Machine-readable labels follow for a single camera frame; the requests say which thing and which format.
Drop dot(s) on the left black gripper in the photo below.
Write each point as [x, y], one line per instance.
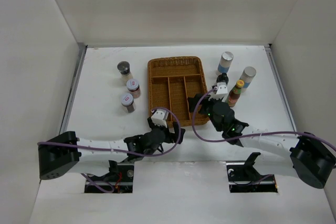
[170, 137]

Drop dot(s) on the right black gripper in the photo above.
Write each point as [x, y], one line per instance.
[192, 101]

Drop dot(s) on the red chili sauce bottle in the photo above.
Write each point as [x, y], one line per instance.
[235, 93]

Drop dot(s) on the white-lid brown sauce jar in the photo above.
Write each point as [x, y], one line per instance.
[127, 102]

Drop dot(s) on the white-lid dark sauce jar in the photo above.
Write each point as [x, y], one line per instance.
[133, 88]

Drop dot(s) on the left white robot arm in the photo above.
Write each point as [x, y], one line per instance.
[67, 153]

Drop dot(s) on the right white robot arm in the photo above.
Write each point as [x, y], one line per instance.
[295, 154]

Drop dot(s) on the black-top white powder shaker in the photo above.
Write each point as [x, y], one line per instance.
[222, 78]

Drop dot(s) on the brown wicker divided basket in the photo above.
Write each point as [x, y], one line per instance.
[171, 81]

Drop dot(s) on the silver-cap blue-label tall jar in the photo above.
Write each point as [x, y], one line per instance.
[225, 62]

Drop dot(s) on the silver-cap blue-label grain jar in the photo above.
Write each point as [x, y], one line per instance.
[247, 76]

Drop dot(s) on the black-cap white powder grinder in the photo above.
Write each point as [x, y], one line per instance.
[124, 69]

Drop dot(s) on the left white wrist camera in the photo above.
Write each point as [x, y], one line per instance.
[159, 118]

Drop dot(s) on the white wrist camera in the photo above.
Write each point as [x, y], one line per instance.
[159, 118]
[220, 92]

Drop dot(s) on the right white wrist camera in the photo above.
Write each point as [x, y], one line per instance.
[220, 92]

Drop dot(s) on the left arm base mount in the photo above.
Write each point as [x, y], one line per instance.
[119, 180]

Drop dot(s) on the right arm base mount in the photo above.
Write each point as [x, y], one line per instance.
[244, 178]

